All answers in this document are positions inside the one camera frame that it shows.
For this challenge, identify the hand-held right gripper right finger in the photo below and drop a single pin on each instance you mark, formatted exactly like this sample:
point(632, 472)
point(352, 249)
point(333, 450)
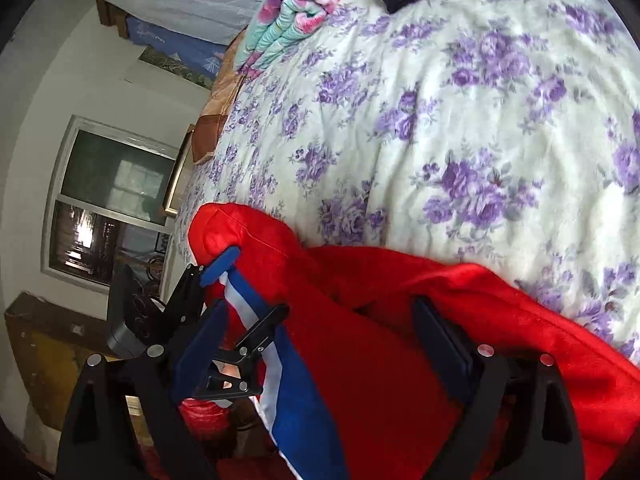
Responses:
point(445, 345)

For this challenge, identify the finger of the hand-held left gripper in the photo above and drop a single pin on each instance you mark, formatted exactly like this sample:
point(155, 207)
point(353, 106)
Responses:
point(260, 332)
point(220, 265)

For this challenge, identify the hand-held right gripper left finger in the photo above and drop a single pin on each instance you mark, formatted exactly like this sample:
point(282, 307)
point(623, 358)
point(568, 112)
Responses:
point(200, 350)

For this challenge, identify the red white blue pants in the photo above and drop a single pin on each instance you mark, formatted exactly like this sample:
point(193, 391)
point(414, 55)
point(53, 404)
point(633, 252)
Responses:
point(375, 360)

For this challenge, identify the red plastic bag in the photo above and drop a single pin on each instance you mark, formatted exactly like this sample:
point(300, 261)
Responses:
point(205, 417)

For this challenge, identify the wooden cabinet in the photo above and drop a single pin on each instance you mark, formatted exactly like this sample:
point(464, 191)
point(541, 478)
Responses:
point(45, 360)

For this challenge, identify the orange brown cloth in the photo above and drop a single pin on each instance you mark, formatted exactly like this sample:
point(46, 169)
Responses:
point(210, 130)

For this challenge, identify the window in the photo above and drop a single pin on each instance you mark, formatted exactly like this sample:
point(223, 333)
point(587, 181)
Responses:
point(115, 170)

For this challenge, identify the green patterned cloth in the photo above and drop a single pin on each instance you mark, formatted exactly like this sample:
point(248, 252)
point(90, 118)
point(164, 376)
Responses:
point(170, 67)

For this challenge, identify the blue patterned cloth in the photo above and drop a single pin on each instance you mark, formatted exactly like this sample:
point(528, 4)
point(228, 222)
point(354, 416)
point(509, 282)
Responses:
point(175, 45)

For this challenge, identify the purple floral bedsheet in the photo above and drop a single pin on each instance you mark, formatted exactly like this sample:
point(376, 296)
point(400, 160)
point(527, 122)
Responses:
point(450, 110)

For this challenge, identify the folded teal pink floral quilt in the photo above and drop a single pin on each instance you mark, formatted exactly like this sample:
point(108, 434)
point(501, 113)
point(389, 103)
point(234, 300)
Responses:
point(295, 20)

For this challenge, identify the wooden frame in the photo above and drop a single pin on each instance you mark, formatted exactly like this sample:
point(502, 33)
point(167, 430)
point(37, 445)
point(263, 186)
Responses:
point(175, 180)

